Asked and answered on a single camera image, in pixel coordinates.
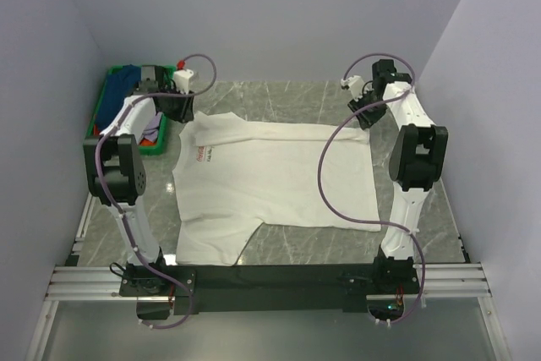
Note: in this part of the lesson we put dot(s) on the white t-shirt with red print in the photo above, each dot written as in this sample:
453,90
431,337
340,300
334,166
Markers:
234,175

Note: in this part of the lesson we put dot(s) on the lavender t-shirt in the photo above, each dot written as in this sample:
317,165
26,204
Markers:
154,123

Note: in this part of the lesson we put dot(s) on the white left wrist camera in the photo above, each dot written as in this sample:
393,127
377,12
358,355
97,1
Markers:
183,77

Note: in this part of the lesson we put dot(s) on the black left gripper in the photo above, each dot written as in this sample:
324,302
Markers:
186,112

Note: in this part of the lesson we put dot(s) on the orange t-shirt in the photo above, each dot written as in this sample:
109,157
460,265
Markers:
149,138

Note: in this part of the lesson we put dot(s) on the green plastic crate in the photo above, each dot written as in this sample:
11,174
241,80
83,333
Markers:
144,151

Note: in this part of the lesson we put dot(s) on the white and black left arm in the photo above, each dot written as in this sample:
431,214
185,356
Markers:
131,97

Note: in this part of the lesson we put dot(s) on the navy blue t-shirt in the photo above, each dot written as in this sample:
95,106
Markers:
118,84

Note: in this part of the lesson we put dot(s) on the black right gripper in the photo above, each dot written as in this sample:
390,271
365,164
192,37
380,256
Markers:
367,120

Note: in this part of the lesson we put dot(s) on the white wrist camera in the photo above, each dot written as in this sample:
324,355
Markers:
183,77
354,84

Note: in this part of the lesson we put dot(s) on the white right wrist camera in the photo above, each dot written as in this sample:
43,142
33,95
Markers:
354,84

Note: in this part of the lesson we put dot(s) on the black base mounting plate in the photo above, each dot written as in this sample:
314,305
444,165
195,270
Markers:
212,288

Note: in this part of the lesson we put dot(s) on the aluminium frame rail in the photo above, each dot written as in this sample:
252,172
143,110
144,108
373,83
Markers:
463,280

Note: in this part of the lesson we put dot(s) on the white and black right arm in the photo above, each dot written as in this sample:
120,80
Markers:
415,165

